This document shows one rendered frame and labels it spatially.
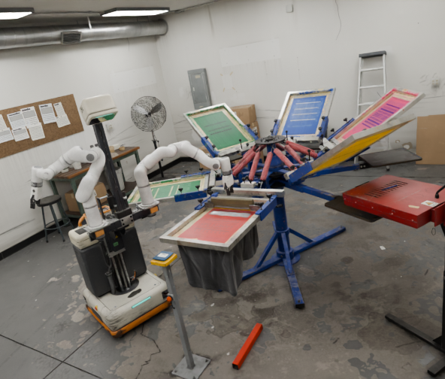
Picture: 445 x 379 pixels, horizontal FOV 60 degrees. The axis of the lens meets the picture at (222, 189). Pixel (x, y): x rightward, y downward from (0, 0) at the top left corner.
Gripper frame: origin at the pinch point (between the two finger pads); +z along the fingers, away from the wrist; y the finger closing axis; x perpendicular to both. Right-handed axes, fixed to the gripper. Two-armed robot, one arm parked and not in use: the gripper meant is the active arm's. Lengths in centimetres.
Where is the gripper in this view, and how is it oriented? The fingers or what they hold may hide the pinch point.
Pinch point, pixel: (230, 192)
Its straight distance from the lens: 304.4
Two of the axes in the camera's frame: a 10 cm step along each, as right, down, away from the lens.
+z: 1.6, 9.3, 3.4
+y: -5.0, 3.7, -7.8
